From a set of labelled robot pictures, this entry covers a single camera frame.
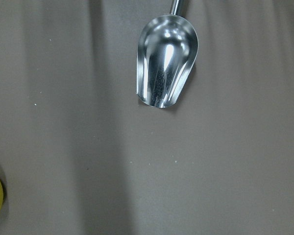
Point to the metal scoop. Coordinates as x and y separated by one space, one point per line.
166 54

